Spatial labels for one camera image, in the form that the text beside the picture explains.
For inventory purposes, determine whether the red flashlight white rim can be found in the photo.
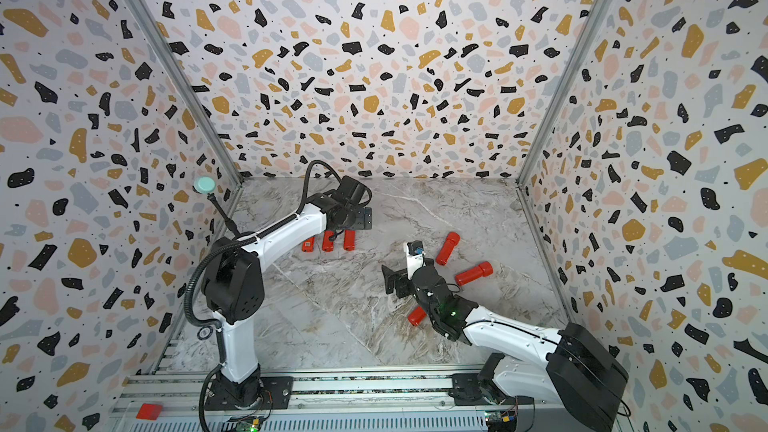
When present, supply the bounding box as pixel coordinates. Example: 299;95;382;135
301;237;315;253

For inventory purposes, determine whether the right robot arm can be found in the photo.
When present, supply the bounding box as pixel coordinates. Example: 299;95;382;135
382;259;629;431

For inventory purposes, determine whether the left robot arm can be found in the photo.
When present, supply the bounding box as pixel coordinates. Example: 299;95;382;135
183;176;373;411

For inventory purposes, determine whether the microphone stand green head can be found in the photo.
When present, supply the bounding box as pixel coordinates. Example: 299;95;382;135
194;176;240;236

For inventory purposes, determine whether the round marker sticker left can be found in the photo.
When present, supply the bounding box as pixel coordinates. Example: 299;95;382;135
196;325;214;341

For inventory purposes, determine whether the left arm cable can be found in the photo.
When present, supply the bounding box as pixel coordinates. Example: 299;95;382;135
296;159;343;217

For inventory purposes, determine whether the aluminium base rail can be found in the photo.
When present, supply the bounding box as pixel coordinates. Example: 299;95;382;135
104;364;584;431

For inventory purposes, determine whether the red block on rail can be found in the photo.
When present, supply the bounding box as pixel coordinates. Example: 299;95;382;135
136;403;163;421

